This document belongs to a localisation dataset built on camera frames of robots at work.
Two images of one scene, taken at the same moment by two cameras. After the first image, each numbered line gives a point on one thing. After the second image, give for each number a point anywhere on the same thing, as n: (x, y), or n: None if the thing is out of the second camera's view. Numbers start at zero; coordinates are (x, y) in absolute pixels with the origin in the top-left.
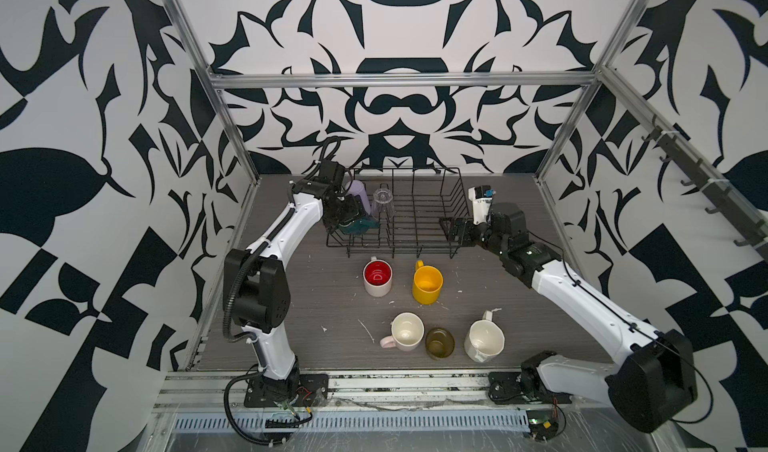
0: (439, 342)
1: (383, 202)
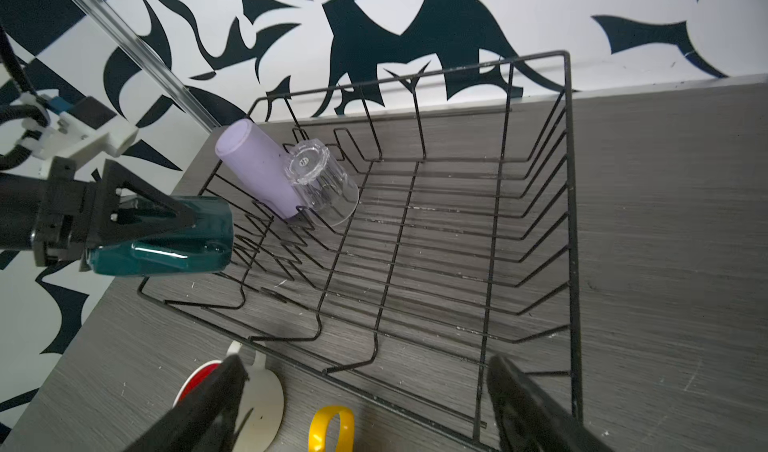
0: None
1: (324, 191)
